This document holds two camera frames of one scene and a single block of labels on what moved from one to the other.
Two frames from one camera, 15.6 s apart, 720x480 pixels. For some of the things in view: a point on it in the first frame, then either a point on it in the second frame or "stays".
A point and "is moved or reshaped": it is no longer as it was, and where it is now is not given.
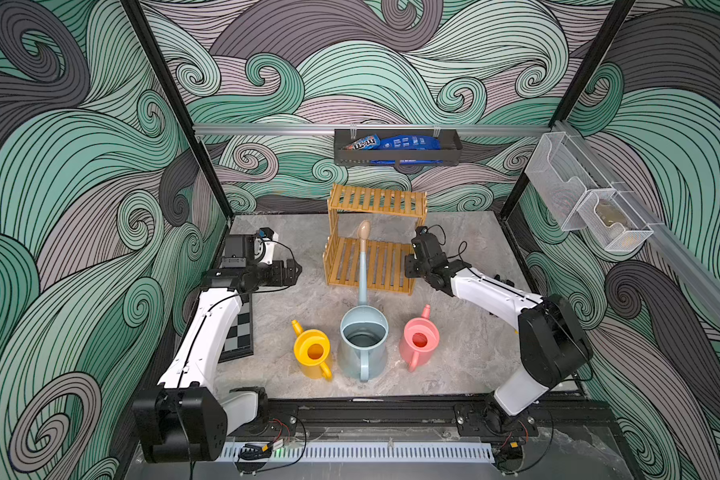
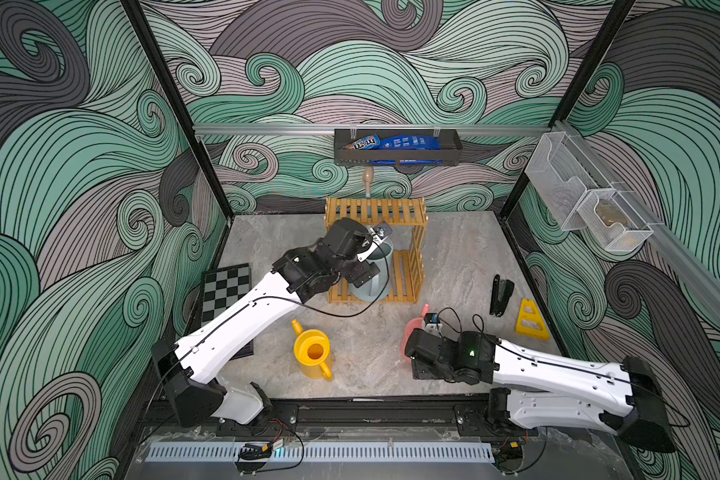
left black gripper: x=288 y=275 to x=358 y=271
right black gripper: x=413 y=267 to x=421 y=367
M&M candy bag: x=367 y=143 stays
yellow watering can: x=312 y=347 stays
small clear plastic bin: x=615 y=224 stays
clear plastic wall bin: x=562 y=173 stays
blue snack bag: x=409 y=142 stays
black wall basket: x=450 y=148 stays
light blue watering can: x=364 y=329 to x=378 y=288
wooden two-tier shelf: x=388 y=220 is moved or reshaped
